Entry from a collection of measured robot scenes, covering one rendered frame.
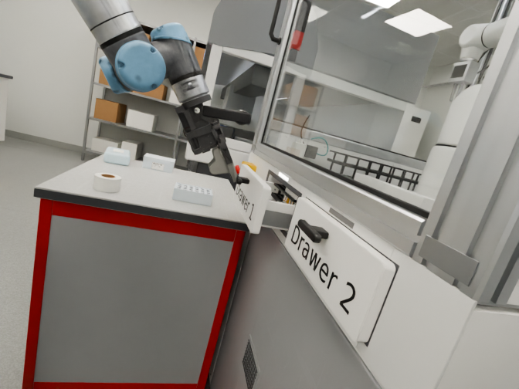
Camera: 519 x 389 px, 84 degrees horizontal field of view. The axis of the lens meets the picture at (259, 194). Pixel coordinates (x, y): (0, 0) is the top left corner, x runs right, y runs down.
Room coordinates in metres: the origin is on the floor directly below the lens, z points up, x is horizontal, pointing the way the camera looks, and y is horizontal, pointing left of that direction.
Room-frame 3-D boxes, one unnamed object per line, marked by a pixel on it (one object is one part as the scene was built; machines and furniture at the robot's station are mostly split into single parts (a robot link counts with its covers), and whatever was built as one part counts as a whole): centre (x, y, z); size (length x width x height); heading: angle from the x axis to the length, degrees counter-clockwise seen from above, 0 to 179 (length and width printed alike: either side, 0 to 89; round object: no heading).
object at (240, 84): (2.50, 0.11, 1.13); 1.78 x 1.14 x 0.45; 16
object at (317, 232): (0.45, -0.10, 0.91); 0.07 x 0.04 x 0.01; 16
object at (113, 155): (1.20, 0.62, 0.78); 0.15 x 0.10 x 0.04; 26
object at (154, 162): (1.26, 0.47, 0.79); 0.13 x 0.09 x 0.05; 106
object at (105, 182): (0.81, 0.44, 0.78); 0.07 x 0.07 x 0.04
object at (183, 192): (0.94, 0.22, 0.78); 0.12 x 0.08 x 0.04; 105
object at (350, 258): (0.46, -0.13, 0.87); 0.29 x 0.02 x 0.11; 16
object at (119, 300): (1.07, 0.36, 0.38); 0.62 x 0.58 x 0.76; 16
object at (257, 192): (0.74, 0.03, 0.87); 0.29 x 0.02 x 0.11; 16
